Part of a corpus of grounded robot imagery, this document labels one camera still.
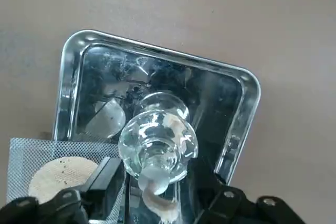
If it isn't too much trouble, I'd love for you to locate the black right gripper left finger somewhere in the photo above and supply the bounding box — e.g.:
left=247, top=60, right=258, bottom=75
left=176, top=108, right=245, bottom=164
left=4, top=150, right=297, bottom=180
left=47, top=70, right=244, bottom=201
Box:
left=0, top=157, right=123, bottom=224

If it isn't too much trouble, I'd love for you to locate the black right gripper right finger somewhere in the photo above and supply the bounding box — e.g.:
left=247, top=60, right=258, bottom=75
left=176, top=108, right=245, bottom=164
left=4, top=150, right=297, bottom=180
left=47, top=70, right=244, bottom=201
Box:
left=181, top=153, right=308, bottom=224

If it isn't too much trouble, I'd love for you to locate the glass alcohol lamp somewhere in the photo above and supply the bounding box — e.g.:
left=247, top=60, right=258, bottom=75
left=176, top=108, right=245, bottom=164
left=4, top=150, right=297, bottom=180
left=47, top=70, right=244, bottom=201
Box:
left=118, top=91, right=199, bottom=221

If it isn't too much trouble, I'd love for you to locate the steel tray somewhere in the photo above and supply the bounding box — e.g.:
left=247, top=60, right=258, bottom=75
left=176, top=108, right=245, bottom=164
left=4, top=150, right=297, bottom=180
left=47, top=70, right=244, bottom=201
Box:
left=54, top=29, right=263, bottom=224

